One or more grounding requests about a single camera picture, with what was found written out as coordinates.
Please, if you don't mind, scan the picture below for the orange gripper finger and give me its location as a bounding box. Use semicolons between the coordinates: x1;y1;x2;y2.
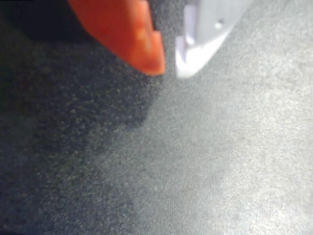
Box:
67;0;167;75

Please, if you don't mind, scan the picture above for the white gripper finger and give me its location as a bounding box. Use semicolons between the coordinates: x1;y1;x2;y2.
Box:
175;0;254;79

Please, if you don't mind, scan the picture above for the black felt mat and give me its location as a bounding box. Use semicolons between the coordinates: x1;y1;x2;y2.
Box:
0;0;313;235

